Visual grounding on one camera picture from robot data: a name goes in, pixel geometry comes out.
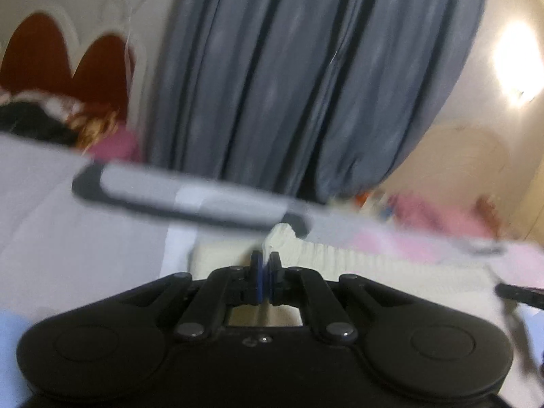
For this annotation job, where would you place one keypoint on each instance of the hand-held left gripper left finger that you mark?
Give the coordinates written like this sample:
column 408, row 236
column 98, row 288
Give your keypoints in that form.
column 256, row 280

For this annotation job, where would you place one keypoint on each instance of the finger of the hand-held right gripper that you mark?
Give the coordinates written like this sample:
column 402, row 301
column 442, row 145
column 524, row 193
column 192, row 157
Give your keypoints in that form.
column 520, row 294

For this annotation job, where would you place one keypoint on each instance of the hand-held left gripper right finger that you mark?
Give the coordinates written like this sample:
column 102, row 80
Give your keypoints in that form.
column 275, row 280

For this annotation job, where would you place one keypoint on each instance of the cream knitted sweater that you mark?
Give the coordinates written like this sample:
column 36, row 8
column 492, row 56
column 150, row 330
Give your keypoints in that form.
column 382, row 270

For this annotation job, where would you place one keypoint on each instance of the red floral pillow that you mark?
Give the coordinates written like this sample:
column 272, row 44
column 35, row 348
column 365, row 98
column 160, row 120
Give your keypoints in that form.
column 488, row 208

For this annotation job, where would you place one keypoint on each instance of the patterned grey pink bedspread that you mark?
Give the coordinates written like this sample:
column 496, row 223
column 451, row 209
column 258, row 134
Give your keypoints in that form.
column 85, row 238

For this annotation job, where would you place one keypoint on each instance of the blue grey curtain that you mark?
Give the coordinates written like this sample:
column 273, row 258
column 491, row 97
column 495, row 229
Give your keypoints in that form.
column 297, row 72

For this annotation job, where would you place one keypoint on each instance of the red heart-shaped headboard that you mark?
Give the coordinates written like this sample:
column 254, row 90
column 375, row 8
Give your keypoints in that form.
column 42, row 59

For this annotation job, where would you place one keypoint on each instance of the glowing wall lamp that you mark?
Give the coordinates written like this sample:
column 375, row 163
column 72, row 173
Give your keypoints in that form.
column 516, row 63

